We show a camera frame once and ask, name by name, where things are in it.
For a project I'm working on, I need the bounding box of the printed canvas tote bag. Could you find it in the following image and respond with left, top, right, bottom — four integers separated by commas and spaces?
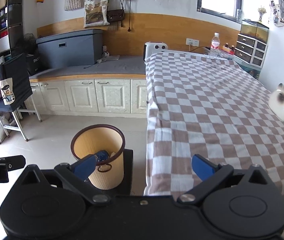
83, 0, 110, 28

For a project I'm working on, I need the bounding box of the white drawer organizer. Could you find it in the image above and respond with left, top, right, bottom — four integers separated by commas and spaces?
234, 34, 268, 67

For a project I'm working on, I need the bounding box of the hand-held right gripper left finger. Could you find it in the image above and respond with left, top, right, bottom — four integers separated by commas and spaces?
19, 154, 109, 205

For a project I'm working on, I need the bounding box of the white power strip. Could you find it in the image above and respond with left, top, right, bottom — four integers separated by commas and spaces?
97, 52, 120, 63

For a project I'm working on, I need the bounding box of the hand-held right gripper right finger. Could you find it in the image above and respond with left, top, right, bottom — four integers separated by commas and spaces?
177, 154, 269, 204

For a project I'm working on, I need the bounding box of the brown white checkered tablecloth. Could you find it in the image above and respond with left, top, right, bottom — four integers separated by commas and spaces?
143, 51, 284, 197

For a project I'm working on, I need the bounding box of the black drawer tower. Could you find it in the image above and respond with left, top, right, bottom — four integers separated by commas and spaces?
0, 0, 24, 57

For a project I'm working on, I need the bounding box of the dark blue packet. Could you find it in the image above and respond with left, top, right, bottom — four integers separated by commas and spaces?
94, 150, 110, 162

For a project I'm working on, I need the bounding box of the black hanging cloth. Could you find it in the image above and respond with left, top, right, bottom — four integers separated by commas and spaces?
3, 52, 34, 112

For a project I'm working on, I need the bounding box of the beige bin with brown rim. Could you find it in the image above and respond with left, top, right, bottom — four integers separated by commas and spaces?
71, 124, 126, 190

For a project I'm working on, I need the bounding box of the black bag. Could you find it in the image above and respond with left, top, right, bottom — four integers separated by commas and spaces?
26, 52, 42, 76

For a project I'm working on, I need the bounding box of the brown handbag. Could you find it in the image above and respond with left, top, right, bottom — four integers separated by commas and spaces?
106, 9, 125, 23

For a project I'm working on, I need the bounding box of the vase with dried flowers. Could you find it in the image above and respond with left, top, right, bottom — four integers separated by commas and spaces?
257, 5, 267, 23

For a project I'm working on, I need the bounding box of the white heater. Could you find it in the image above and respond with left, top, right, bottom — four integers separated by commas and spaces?
143, 42, 168, 63

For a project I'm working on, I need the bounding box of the grey counter mat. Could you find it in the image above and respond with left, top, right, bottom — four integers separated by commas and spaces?
29, 55, 147, 79

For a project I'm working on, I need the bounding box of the black hanging cord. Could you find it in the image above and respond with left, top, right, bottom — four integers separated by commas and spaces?
119, 0, 134, 33

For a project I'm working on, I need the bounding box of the grey storage box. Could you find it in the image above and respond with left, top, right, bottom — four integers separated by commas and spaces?
36, 29, 104, 69

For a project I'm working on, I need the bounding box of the glass fish tank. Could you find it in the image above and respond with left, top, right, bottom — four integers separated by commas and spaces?
240, 19, 270, 43

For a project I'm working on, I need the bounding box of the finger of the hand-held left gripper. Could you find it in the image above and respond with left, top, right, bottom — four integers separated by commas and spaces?
0, 155, 26, 172

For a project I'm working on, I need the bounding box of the clear water bottle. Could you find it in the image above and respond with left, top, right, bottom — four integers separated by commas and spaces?
210, 32, 220, 58

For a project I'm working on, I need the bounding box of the cream cabinet with wooden top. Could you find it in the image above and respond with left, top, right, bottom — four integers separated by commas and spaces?
29, 74, 148, 115

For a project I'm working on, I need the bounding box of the cartoon print tote bag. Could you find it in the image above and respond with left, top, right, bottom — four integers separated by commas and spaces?
0, 77, 16, 105

